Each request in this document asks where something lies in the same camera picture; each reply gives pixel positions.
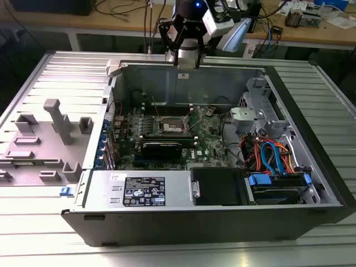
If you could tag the blue plastic latch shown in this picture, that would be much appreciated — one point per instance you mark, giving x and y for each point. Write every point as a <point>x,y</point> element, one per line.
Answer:
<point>66,191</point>

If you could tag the silver metal bracket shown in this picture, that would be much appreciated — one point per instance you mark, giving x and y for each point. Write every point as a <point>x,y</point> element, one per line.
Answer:
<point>242,115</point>

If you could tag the green motherboard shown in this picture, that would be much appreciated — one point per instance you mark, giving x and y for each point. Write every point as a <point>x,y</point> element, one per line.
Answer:
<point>205,133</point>

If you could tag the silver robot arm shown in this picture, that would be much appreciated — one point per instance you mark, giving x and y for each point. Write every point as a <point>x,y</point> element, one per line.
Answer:
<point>189,54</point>

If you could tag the grey power supply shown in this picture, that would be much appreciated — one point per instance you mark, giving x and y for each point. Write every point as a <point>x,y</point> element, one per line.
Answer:
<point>100,192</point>

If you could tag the grey parts rack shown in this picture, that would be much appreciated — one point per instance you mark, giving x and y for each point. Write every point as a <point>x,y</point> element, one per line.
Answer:
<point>41,150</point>

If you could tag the hard disk in blue carrier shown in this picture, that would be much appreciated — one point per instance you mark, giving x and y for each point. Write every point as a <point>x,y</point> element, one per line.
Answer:
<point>260,180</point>

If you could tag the black PC case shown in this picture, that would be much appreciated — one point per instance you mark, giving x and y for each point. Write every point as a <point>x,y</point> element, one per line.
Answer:
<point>194,228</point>

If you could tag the green RAM stick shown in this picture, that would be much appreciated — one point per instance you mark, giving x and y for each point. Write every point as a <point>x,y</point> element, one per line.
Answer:
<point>167,136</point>

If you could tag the blue slot clip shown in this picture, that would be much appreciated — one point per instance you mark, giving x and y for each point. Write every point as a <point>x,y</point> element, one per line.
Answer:
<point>103,139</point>
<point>101,150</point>
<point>106,125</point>
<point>98,163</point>

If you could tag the black upright device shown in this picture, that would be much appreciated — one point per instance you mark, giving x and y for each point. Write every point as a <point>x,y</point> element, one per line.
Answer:
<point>254,11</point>

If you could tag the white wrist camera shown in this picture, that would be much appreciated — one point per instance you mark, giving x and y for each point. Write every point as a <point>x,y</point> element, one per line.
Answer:
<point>217,23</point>

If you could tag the white paper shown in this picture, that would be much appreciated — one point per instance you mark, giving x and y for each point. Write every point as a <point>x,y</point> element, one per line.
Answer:
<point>340,22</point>

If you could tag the silver coin battery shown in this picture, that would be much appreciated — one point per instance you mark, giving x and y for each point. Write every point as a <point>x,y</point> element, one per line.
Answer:
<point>210,112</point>

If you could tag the black graphics card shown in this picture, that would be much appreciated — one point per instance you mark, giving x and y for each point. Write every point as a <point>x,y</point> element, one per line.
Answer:
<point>161,150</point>

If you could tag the black RAM slot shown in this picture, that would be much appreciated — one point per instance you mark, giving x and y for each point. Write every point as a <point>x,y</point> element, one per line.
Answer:
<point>167,113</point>
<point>167,108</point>
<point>167,105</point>

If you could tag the black box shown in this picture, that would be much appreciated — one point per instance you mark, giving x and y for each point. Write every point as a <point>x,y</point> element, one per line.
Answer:
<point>55,7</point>

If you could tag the brown coil heat sink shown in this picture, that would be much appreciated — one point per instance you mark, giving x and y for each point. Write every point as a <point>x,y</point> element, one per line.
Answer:
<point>293,18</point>

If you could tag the CPU socket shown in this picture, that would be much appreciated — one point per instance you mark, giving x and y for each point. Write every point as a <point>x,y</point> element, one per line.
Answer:
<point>171,126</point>

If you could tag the thin metal locking lever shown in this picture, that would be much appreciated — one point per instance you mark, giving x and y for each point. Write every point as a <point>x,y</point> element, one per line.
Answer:
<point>155,105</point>
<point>194,123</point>

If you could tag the metal drive cage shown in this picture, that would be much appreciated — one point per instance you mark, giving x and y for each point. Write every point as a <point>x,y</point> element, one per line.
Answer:
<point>258,91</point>

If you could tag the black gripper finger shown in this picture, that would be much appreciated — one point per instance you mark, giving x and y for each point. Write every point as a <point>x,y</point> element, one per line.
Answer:
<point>169,33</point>
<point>201,44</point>

